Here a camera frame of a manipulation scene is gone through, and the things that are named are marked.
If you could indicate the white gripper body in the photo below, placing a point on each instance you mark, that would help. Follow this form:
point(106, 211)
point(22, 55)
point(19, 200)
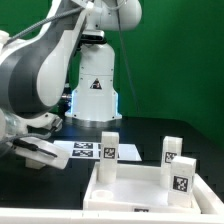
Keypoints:
point(42, 151)

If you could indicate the white square table top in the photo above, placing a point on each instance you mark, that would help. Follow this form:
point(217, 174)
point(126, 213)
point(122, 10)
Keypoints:
point(136, 189)

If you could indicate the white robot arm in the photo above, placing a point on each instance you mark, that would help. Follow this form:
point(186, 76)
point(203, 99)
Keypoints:
point(33, 75)

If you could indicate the white sheet with tags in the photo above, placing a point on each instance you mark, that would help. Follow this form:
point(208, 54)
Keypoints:
point(91, 150)

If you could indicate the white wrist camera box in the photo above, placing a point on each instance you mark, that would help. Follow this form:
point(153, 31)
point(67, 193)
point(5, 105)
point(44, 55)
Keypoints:
point(49, 121)

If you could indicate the white L-shaped obstacle wall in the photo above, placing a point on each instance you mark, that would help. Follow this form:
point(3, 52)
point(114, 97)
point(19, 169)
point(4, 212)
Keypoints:
point(211, 206)

